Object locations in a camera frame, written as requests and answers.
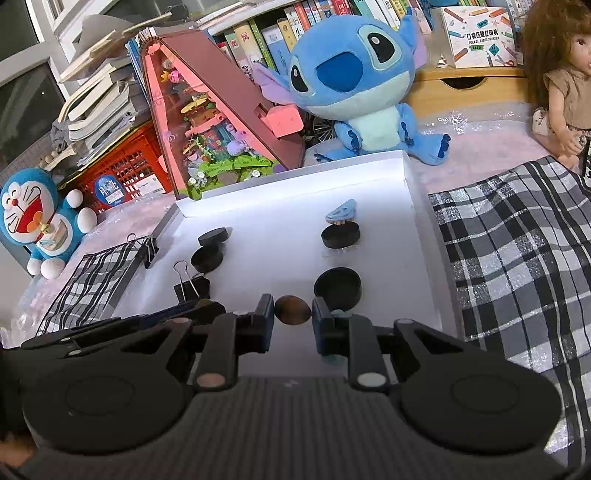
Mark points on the stack of books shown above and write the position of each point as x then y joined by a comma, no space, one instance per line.
108,102

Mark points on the Doraemon plush toy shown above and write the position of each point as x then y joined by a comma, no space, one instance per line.
35,215

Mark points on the black white plaid cloth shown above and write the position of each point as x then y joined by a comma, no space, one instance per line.
519,247

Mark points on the brown haired doll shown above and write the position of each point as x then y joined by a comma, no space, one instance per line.
556,48

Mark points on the red plastic crate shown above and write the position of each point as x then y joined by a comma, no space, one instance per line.
131,169

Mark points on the white patterned paper box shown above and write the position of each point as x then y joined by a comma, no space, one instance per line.
477,36

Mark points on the blue Stitch plush toy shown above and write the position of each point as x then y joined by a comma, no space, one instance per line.
357,72

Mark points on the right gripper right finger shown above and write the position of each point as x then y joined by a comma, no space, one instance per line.
354,338

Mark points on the row of colourful books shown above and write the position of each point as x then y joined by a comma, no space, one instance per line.
242,27

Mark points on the wooden drawer box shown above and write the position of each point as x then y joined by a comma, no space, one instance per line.
437,90

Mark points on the brown round object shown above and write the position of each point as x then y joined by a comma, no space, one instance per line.
291,310

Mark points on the black binder clip on box edge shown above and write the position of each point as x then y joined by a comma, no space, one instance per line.
146,246

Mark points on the pink triangular miniature house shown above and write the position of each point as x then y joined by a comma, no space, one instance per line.
213,125

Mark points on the light blue plastic clip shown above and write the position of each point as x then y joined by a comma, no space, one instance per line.
346,212

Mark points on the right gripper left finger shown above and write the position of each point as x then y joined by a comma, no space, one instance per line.
229,336

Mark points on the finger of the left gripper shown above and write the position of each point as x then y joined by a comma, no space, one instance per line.
117,326
101,334

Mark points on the black binder clip in box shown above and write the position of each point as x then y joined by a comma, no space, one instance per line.
190,288

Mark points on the white cardboard box tray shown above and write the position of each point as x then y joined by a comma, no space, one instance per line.
275,243

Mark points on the black round cap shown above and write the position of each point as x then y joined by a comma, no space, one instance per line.
340,287
341,236
207,258
214,237

